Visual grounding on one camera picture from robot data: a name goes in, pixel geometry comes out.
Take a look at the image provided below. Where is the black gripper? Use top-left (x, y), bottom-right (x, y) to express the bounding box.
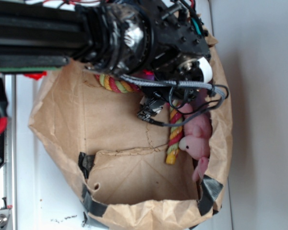
top-left (148, 0), bottom-right (213, 101)

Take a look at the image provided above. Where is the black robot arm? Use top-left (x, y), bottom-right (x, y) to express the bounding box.
top-left (0, 0), bottom-right (213, 100)

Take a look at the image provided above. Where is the pink plush toy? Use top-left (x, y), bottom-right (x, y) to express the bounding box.
top-left (179, 114), bottom-right (212, 182)

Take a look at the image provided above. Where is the brown paper bag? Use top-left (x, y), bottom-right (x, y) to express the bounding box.
top-left (29, 61), bottom-right (233, 230)

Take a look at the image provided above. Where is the grey braided cable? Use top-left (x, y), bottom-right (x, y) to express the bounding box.
top-left (121, 73), bottom-right (230, 127)

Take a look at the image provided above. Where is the multicolored twisted rope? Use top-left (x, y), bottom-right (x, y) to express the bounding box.
top-left (95, 73), bottom-right (185, 165)

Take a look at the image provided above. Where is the aluminium frame rail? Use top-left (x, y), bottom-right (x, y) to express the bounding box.
top-left (0, 73), bottom-right (17, 230)

